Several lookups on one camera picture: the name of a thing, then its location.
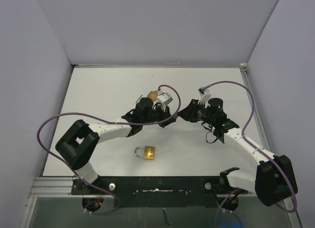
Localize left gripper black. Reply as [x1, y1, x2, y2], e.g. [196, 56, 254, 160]
[141, 102, 176, 128]

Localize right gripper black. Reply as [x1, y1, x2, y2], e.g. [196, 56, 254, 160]
[178, 99, 215, 125]

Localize brass padlock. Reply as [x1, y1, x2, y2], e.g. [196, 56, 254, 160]
[135, 91, 158, 104]
[134, 146, 156, 160]

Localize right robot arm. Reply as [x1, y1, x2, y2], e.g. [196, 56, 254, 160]
[177, 98, 298, 206]

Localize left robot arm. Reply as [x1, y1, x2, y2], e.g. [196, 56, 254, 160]
[55, 93, 176, 194]

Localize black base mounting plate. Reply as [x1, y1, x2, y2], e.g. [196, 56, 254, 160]
[71, 176, 233, 211]

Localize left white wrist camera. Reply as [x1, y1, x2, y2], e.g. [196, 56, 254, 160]
[156, 91, 173, 112]

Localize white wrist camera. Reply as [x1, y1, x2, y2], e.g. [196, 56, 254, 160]
[156, 91, 173, 112]
[198, 87, 212, 105]

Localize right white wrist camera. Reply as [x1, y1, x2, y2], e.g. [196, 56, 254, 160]
[198, 87, 212, 105]

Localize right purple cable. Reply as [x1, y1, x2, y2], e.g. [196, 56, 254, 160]
[201, 80, 298, 228]

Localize purple cable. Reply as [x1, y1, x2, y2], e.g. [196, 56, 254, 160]
[201, 80, 298, 228]
[36, 84, 182, 215]

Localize aluminium right rail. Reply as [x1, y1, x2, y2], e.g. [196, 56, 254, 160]
[239, 63, 271, 151]

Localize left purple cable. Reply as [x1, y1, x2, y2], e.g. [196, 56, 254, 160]
[36, 84, 182, 215]

